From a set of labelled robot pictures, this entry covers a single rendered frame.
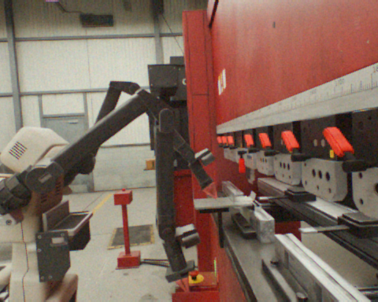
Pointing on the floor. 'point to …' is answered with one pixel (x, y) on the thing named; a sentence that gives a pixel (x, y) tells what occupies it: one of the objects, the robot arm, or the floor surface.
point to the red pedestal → (125, 261)
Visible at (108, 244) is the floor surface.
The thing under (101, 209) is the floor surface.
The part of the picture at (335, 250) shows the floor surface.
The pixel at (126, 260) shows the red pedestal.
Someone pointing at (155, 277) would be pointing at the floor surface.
